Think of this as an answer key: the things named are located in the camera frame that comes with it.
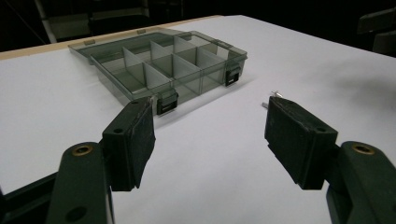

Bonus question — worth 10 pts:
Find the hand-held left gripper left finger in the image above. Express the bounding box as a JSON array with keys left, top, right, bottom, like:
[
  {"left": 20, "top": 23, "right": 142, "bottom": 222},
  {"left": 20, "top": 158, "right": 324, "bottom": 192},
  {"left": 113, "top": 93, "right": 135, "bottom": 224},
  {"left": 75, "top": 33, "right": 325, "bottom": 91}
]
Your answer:
[{"left": 46, "top": 96, "right": 156, "bottom": 224}]

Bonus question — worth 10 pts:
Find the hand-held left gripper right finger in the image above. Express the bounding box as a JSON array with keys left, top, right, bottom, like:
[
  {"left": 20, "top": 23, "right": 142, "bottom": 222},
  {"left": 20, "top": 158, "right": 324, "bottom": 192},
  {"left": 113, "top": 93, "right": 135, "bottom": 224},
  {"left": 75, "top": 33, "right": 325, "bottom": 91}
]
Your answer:
[{"left": 263, "top": 95, "right": 396, "bottom": 224}]

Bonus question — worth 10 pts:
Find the transparent grey compartment box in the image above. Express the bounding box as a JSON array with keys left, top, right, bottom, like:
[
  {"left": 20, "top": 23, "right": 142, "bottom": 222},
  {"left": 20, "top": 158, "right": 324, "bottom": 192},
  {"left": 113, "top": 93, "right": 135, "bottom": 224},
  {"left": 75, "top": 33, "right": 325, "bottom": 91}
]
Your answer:
[{"left": 67, "top": 27, "right": 249, "bottom": 117}]

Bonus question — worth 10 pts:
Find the dark chair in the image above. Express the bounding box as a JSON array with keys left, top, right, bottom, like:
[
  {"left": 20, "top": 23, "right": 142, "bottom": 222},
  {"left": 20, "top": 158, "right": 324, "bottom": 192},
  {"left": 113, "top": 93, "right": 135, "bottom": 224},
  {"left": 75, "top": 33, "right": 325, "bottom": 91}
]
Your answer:
[{"left": 356, "top": 7, "right": 396, "bottom": 56}]

